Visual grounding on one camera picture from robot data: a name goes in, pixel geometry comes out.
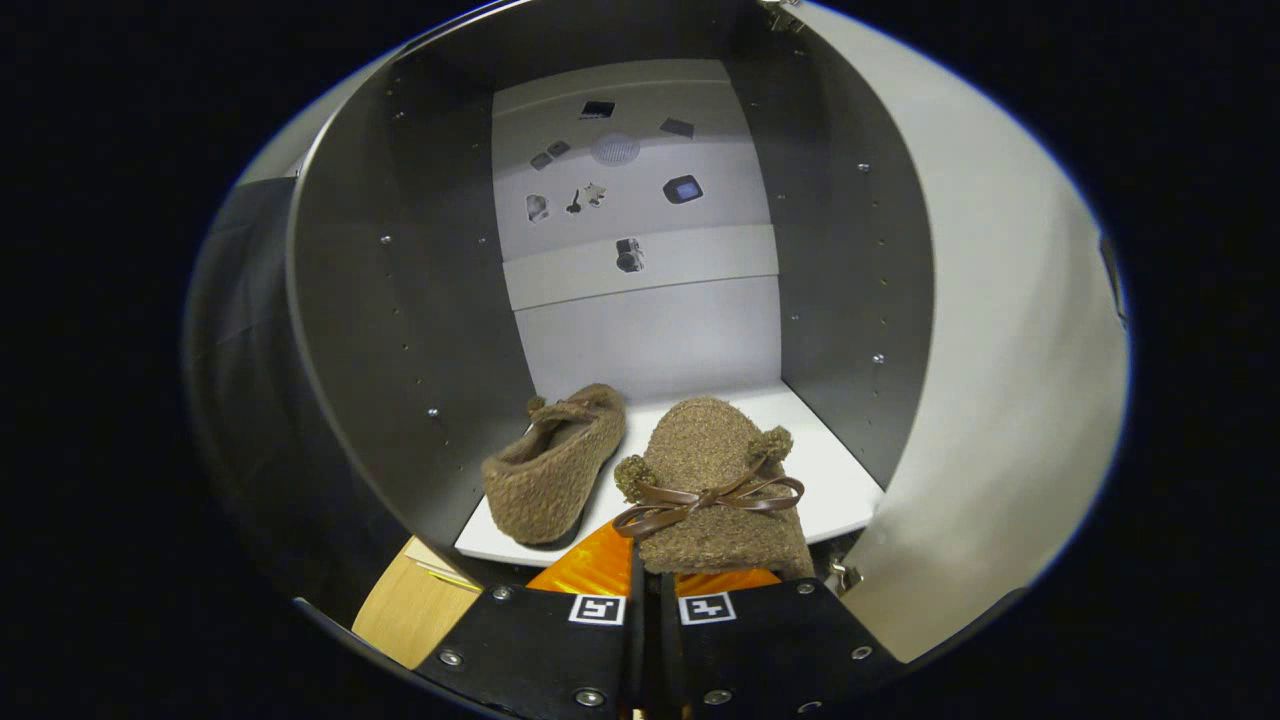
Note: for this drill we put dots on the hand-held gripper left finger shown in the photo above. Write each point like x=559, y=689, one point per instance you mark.
x=636, y=650

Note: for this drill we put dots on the dark grey shoe cabinet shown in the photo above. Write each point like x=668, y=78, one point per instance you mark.
x=400, y=300

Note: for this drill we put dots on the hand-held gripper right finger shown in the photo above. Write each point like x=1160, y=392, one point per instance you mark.
x=668, y=650

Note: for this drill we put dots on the brown fuzzy shoe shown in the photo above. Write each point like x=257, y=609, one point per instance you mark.
x=710, y=450
x=560, y=480

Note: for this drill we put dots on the white cabinet shelf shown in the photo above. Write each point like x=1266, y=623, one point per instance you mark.
x=830, y=470

